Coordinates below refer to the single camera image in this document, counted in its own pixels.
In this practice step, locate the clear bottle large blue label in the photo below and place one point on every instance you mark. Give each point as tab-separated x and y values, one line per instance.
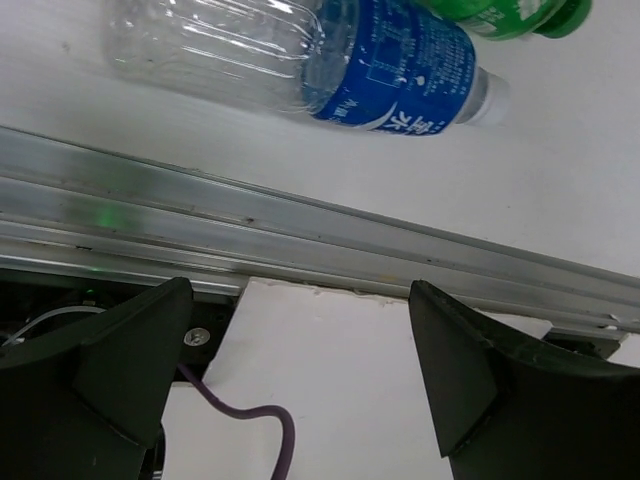
379	66

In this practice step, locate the aluminium frame rail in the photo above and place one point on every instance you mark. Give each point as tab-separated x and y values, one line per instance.
72	211

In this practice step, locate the green plastic bottle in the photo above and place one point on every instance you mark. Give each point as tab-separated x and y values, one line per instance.
500	20

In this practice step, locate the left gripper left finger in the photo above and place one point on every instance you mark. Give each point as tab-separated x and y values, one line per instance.
86	401

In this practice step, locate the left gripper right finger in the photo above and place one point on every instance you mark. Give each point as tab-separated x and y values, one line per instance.
506	405

